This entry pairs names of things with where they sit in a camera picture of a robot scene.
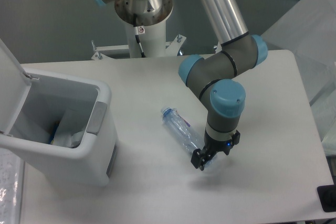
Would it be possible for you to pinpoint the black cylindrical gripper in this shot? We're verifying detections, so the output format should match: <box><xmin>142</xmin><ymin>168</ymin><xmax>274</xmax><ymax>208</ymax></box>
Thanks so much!
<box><xmin>191</xmin><ymin>130</ymin><xmax>240</xmax><ymax>170</ymax></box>

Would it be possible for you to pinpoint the crushed clear plastic bottle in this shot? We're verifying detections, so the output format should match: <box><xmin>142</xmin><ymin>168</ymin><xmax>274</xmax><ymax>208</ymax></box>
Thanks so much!
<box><xmin>161</xmin><ymin>106</ymin><xmax>204</xmax><ymax>160</ymax></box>

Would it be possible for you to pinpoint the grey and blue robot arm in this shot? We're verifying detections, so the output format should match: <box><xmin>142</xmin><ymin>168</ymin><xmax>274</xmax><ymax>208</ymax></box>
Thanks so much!
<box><xmin>95</xmin><ymin>0</ymin><xmax>268</xmax><ymax>170</ymax></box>

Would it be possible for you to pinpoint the black cable on pedestal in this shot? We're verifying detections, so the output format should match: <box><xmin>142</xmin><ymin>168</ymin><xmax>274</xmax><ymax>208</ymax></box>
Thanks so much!
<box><xmin>132</xmin><ymin>13</ymin><xmax>146</xmax><ymax>58</ymax></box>

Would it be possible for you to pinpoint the blue yellow snack packet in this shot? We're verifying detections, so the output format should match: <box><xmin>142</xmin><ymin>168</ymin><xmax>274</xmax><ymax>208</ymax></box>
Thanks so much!
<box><xmin>49</xmin><ymin>121</ymin><xmax>60</xmax><ymax>144</ymax></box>

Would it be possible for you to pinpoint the white trash can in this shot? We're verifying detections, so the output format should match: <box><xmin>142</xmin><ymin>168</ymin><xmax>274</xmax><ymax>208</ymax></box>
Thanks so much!
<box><xmin>1</xmin><ymin>44</ymin><xmax>118</xmax><ymax>186</ymax></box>

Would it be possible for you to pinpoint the black device at edge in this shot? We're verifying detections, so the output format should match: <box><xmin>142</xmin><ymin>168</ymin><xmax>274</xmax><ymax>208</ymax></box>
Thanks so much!
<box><xmin>317</xmin><ymin>185</ymin><xmax>335</xmax><ymax>212</ymax></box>

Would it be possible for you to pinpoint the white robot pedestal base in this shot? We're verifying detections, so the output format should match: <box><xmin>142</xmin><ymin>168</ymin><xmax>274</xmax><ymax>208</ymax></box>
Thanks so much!
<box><xmin>90</xmin><ymin>0</ymin><xmax>224</xmax><ymax>61</ymax></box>

